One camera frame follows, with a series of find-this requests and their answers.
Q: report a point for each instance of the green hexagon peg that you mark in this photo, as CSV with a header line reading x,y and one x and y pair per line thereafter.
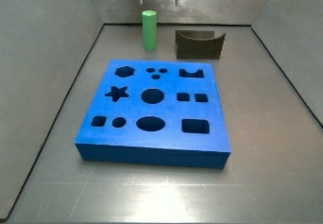
x,y
149,16

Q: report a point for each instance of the blue shape board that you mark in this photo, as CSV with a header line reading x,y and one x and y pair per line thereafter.
x,y
157,115

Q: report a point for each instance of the black curved holder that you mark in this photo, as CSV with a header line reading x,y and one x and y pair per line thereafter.
x,y
198,45

